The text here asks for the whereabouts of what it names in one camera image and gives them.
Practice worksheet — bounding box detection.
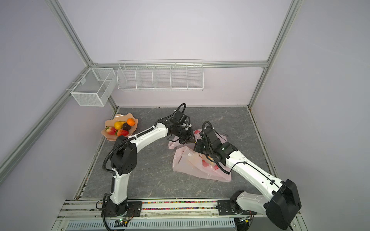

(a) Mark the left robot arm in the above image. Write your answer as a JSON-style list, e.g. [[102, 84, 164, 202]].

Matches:
[[102, 103, 195, 210]]

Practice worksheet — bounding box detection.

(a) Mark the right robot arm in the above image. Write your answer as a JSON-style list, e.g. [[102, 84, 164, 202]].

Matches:
[[194, 121, 302, 230]]

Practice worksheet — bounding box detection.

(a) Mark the dark purple plum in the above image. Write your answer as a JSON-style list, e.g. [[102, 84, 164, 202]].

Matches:
[[121, 123, 132, 131]]

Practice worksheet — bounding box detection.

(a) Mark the small red strawberry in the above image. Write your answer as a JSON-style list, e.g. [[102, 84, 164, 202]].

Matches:
[[105, 127, 117, 136]]

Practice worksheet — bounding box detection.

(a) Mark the small white mesh basket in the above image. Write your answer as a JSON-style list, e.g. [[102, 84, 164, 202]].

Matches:
[[71, 67, 117, 107]]

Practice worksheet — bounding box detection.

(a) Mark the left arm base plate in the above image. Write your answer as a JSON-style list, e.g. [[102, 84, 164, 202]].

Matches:
[[102, 200, 143, 218]]

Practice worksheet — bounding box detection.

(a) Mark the aluminium mounting rail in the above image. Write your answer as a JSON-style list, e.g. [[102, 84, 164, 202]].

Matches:
[[51, 197, 307, 231]]

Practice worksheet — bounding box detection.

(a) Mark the yellow lemon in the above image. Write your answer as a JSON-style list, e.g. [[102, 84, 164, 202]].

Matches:
[[114, 121, 125, 131]]

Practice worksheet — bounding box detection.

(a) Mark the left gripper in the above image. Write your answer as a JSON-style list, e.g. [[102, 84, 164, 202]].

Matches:
[[175, 126, 198, 144]]

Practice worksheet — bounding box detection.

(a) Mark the pink plastic bag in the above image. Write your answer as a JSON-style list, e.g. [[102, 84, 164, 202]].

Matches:
[[168, 137, 232, 182]]

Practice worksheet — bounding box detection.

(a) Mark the pink wavy fruit plate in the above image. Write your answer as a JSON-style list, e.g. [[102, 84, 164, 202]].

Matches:
[[101, 113, 138, 141]]

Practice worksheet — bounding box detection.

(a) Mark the long white wire basket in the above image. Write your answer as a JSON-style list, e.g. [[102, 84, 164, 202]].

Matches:
[[116, 59, 204, 91]]

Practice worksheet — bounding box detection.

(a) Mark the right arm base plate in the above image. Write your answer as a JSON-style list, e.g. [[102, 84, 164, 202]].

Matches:
[[216, 199, 257, 216]]

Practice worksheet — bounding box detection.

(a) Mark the orange fruit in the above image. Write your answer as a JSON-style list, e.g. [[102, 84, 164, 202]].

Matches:
[[126, 118, 136, 127]]

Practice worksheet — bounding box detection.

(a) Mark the large red strawberry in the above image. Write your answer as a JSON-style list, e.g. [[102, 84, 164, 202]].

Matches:
[[116, 129, 129, 137]]

